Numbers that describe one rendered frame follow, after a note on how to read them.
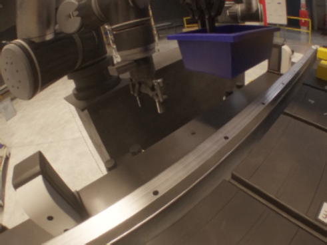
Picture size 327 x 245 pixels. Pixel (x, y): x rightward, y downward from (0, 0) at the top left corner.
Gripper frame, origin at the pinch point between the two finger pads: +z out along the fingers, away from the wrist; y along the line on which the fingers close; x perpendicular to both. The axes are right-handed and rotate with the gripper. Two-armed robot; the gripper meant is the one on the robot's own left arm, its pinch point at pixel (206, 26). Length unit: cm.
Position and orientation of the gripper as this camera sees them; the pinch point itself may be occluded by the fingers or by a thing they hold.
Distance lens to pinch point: 43.7
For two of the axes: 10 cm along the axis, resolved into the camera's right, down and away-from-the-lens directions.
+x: 7.9, -4.6, 4.2
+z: 1.9, 8.2, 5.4
